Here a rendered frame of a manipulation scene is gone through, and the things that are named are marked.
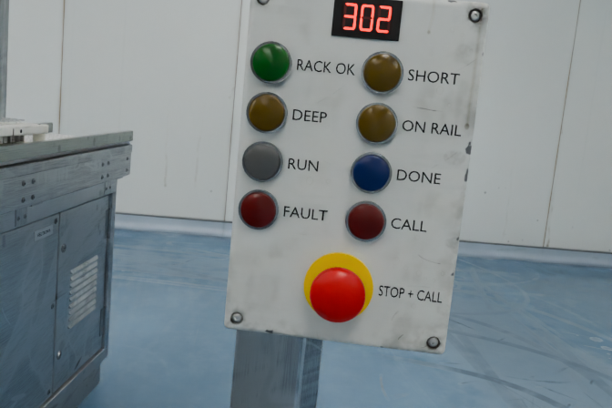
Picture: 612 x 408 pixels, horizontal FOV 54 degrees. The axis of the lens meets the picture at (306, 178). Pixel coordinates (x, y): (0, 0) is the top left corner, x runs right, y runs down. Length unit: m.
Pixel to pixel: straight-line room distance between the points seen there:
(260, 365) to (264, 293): 0.11
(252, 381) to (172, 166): 3.81
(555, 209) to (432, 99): 4.38
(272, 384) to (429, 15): 0.34
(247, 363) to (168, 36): 3.86
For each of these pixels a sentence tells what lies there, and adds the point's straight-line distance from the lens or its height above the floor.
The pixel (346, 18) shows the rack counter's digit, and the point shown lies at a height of 1.08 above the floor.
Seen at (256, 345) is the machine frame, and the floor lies 0.80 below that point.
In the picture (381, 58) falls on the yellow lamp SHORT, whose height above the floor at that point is 1.05.
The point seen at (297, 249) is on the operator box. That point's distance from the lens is 0.45.
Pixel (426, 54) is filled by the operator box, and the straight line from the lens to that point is 0.44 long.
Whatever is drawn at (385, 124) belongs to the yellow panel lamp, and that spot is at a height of 1.01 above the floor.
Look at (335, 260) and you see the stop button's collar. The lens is 0.45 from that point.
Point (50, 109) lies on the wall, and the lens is 4.51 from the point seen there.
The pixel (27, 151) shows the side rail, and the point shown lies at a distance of 1.46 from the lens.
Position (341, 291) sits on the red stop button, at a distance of 0.43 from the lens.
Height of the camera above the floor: 1.02
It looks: 8 degrees down
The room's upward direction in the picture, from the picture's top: 5 degrees clockwise
